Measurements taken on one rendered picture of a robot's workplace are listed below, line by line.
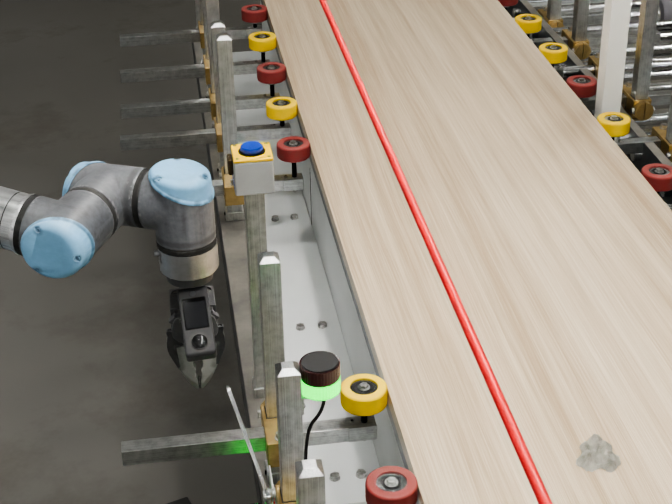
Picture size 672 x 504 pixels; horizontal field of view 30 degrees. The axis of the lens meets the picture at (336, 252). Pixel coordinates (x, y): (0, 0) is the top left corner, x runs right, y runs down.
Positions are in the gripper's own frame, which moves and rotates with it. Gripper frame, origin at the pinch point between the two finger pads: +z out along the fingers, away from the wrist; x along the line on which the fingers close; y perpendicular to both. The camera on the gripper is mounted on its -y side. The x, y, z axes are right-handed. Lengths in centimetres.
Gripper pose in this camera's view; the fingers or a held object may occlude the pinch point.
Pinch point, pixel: (199, 383)
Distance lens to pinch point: 202.0
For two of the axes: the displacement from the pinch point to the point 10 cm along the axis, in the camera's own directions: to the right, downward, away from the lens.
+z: 0.2, 8.7, 5.0
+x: -9.9, 0.9, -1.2
